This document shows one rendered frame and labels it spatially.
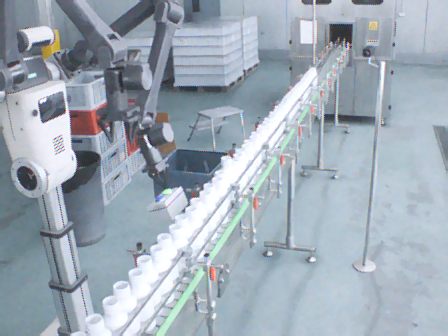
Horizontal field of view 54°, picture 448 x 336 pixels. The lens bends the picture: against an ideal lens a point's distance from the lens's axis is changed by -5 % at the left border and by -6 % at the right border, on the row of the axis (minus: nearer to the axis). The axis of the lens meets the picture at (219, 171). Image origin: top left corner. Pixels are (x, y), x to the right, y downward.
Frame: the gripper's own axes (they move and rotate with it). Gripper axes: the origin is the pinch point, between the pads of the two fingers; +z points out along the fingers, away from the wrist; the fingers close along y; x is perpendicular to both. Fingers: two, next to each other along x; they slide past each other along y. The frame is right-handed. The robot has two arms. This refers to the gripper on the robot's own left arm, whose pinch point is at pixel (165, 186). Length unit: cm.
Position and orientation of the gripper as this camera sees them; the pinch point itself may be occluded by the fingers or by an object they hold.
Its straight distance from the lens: 163.3
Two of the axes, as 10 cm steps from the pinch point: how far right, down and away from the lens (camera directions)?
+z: 3.7, 9.0, 2.2
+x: -8.7, 2.5, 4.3
